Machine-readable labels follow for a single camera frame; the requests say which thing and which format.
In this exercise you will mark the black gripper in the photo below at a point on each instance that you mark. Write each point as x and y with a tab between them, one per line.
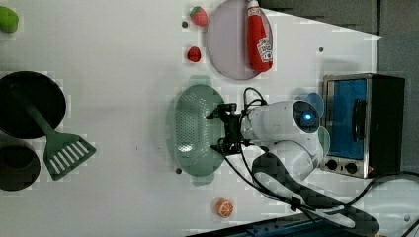
232	127

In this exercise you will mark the green plastic strainer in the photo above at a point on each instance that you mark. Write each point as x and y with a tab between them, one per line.
190	134

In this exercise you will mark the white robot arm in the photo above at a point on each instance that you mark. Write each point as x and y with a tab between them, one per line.
289	134

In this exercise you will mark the orange slice toy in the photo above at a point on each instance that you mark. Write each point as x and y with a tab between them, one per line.
224	208

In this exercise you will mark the red strawberry toy lower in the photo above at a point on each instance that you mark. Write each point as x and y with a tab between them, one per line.
194	54

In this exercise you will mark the red strawberry toy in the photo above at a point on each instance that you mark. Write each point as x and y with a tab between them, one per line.
194	54
199	16

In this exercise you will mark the red ketchup bottle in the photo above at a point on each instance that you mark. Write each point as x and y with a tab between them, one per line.
258	43

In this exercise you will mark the blue plate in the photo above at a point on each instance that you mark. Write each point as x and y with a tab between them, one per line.
317	101

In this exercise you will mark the pink round plate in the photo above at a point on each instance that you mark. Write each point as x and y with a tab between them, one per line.
227	40

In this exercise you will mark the red strawberry toy upper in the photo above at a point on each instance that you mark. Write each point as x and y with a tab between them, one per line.
199	16

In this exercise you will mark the black toaster oven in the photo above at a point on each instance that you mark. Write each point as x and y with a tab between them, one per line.
364	117

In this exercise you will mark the green slotted spatula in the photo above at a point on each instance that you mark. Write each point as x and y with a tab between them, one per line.
63	152

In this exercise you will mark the small black cup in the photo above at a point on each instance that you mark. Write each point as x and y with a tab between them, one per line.
19	167

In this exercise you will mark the green round toy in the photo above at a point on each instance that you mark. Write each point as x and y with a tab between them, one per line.
9	20

